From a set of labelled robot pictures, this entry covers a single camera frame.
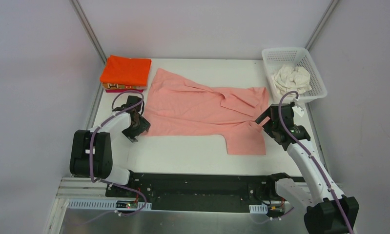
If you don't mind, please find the magenta folded t-shirt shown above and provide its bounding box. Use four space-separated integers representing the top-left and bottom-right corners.
105 89 144 93

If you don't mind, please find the right white cable duct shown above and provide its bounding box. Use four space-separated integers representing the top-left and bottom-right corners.
249 204 268 214

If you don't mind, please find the corner frame post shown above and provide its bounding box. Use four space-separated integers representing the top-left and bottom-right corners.
305 0 341 51
69 0 107 64

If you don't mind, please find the aluminium rail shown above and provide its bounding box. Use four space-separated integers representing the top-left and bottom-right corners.
56 176 312 205

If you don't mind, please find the white crumpled t-shirt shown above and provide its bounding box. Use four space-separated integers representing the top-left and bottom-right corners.
271 64 312 95

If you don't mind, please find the orange folded t-shirt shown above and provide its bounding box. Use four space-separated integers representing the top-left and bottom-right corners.
100 55 152 86

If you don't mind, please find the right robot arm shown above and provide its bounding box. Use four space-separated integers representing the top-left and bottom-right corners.
255 102 359 234

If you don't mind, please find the right corner frame post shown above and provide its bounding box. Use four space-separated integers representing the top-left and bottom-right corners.
305 0 341 51

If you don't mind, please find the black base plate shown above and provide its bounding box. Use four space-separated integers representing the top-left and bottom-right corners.
105 173 291 214

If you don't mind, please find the left corner frame post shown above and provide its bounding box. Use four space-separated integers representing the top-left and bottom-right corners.
69 0 107 64

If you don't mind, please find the white plastic basket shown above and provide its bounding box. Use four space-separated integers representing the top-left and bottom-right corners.
262 47 327 102

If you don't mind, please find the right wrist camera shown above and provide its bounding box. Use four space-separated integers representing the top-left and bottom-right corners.
290 102 305 117

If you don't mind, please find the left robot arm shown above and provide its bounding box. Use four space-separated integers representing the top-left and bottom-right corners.
69 94 150 185

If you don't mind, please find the pink t-shirt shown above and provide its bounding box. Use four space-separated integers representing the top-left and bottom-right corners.
144 69 269 155

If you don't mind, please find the white cable duct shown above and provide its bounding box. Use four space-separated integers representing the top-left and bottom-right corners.
67 199 152 211
249 204 268 214

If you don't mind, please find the left white cable duct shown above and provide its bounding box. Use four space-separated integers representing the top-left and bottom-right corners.
67 199 152 211

